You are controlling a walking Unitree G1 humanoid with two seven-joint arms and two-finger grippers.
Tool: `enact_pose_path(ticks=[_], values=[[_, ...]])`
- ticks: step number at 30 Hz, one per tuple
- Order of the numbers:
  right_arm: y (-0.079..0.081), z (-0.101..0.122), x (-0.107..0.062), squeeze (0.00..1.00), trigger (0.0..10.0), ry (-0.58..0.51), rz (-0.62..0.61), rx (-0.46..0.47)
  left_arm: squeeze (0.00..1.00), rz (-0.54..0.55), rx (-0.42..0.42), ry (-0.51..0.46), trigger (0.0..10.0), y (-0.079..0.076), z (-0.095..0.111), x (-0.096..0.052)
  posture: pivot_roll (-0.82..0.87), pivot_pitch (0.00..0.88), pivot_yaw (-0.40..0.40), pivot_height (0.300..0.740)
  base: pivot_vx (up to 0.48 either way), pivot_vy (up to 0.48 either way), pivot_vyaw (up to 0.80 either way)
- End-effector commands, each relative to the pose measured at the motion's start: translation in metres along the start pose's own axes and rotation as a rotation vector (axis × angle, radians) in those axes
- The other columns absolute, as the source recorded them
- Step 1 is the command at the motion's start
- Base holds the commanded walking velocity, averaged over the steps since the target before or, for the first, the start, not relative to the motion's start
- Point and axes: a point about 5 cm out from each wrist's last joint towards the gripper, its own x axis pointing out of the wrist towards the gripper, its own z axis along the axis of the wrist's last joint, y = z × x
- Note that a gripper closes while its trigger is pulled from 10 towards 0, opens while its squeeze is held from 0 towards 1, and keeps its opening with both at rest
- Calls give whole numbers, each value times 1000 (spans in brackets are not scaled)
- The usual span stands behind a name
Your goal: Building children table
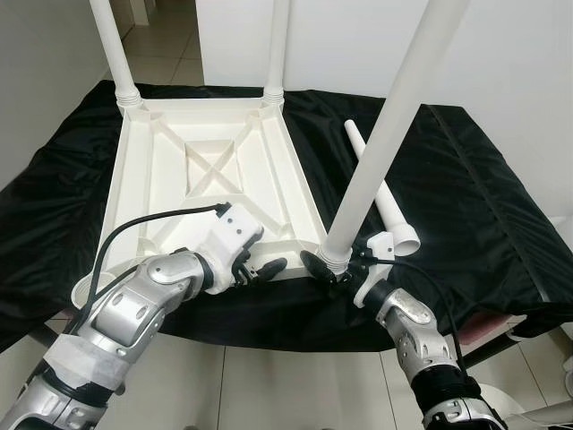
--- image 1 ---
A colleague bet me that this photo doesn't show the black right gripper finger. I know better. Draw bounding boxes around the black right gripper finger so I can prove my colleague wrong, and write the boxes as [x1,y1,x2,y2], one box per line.
[299,250,339,286]

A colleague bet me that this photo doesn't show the white plastic children table top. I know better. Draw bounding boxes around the white plastic children table top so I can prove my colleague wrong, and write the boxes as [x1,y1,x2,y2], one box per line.
[72,90,346,310]

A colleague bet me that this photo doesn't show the white plastic table leg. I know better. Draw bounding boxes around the white plastic table leg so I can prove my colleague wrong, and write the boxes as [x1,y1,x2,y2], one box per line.
[319,0,473,270]
[88,0,146,108]
[261,0,293,104]
[345,121,422,256]

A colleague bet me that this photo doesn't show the black cloth table cover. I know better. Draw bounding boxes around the black cloth table cover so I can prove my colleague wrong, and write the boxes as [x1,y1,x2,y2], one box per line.
[0,79,573,355]

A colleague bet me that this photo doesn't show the black metal table leg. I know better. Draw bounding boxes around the black metal table leg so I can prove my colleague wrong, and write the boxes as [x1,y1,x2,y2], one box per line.
[461,334,518,370]

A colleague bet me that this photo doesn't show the white round stool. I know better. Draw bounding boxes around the white round stool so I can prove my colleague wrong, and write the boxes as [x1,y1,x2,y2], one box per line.
[488,394,573,430]

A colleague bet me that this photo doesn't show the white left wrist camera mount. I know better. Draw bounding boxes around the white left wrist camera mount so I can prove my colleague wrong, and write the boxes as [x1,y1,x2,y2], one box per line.
[199,202,265,283]

